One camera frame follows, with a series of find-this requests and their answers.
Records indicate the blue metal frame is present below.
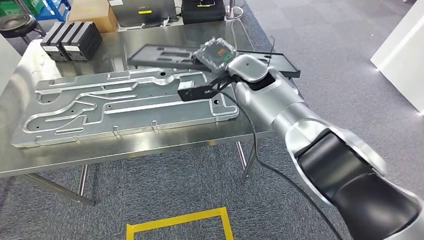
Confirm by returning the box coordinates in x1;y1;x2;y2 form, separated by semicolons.
34;0;72;22

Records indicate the green plastic crate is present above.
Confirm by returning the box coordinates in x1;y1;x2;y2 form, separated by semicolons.
0;0;44;17

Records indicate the black case with yellow label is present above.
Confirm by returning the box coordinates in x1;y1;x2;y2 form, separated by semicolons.
109;0;178;29

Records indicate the white cabinet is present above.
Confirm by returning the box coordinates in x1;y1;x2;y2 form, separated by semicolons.
370;0;424;115

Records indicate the brown cardboard box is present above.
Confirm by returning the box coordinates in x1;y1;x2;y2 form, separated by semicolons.
67;0;118;34

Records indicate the black box with white label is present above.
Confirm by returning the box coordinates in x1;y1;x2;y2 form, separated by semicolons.
40;21;80;63
61;21;104;62

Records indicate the machined aluminium plate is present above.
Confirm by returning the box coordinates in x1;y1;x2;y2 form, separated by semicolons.
10;67;240;148

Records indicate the stainless steel workbench table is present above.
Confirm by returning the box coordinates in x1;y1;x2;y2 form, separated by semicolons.
0;19;299;207

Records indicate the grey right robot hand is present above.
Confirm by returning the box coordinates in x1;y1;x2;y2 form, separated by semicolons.
192;37;239;74

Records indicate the black round stool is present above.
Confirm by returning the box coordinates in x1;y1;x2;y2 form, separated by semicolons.
0;13;46;46

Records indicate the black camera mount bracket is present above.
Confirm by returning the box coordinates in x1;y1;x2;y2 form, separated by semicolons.
198;74;239;97

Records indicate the chrome stanchion base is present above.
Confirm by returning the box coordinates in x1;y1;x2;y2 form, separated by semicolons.
225;0;245;20

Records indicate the black equipment case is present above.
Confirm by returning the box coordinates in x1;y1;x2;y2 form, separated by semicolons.
181;0;227;25

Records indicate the black plastic licence plate frame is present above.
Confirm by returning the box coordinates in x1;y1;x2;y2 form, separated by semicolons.
127;43;302;79

